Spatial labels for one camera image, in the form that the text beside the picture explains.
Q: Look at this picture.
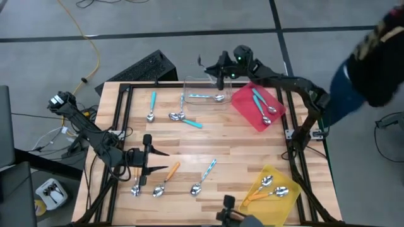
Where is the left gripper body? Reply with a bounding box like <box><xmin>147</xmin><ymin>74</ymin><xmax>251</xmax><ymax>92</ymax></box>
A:
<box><xmin>124</xmin><ymin>134</ymin><xmax>153</xmax><ymax>187</ymax></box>

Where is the dark grey monitor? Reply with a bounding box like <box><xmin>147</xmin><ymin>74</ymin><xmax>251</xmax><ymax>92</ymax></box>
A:
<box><xmin>0</xmin><ymin>84</ymin><xmax>16</xmax><ymax>170</ymax></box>

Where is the white open box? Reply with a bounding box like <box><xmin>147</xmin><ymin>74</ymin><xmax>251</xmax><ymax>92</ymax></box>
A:
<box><xmin>35</xmin><ymin>178</ymin><xmax>69</xmax><ymax>211</ymax></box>

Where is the orange handle spoon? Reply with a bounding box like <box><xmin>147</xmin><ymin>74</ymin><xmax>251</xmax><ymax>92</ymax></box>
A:
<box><xmin>152</xmin><ymin>161</ymin><xmax>181</xmax><ymax>198</ymax></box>
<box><xmin>247</xmin><ymin>186</ymin><xmax>289</xmax><ymax>202</ymax></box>
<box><xmin>242</xmin><ymin>175</ymin><xmax>274</xmax><ymax>207</ymax></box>
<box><xmin>131</xmin><ymin>166</ymin><xmax>142</xmax><ymax>197</ymax></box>

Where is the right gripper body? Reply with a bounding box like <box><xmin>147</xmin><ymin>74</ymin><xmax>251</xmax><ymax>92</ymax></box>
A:
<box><xmin>217</xmin><ymin>49</ymin><xmax>237</xmax><ymax>91</ymax></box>

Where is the yellow tape roll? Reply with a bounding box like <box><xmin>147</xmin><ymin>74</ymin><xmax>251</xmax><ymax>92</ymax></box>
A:
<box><xmin>33</xmin><ymin>199</ymin><xmax>47</xmax><ymax>217</ymax></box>

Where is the person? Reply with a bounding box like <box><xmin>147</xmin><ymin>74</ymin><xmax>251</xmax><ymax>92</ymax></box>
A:
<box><xmin>321</xmin><ymin>4</ymin><xmax>404</xmax><ymax>127</ymax></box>

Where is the black table frame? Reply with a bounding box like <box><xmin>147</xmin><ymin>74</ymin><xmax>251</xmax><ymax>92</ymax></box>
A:
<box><xmin>75</xmin><ymin>81</ymin><xmax>343</xmax><ymax>227</ymax></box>

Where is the clear plastic bin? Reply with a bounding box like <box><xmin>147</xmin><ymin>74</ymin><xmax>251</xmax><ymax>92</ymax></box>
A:
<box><xmin>184</xmin><ymin>75</ymin><xmax>234</xmax><ymax>111</ymax></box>

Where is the person's hand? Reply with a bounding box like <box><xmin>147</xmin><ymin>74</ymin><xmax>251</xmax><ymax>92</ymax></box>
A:
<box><xmin>232</xmin><ymin>211</ymin><xmax>264</xmax><ymax>227</ymax></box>

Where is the teal striped handle spoon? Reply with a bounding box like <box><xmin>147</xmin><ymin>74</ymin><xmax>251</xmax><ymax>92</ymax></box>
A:
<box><xmin>190</xmin><ymin>158</ymin><xmax>218</xmax><ymax>197</ymax></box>
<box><xmin>178</xmin><ymin>92</ymin><xmax>187</xmax><ymax>121</ymax></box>
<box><xmin>188</xmin><ymin>93</ymin><xmax>226</xmax><ymax>103</ymax></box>

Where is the yellow plastic bin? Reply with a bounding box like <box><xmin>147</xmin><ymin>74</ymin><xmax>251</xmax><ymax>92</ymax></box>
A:
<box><xmin>238</xmin><ymin>164</ymin><xmax>303</xmax><ymax>227</ymax></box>

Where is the black floor beam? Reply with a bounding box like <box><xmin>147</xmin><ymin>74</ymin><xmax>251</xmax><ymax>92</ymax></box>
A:
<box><xmin>14</xmin><ymin>148</ymin><xmax>83</xmax><ymax>181</ymax></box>

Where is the black handheld device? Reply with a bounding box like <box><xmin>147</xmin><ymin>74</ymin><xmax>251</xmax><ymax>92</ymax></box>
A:
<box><xmin>216</xmin><ymin>194</ymin><xmax>244</xmax><ymax>223</ymax></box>

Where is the pink-red plastic bin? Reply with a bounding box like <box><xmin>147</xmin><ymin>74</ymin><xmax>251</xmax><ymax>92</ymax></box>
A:
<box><xmin>231</xmin><ymin>81</ymin><xmax>287</xmax><ymax>132</ymax></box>

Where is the yellow power cable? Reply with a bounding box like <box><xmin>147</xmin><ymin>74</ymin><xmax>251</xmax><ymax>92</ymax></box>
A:
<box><xmin>56</xmin><ymin>0</ymin><xmax>101</xmax><ymax>95</ymax></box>

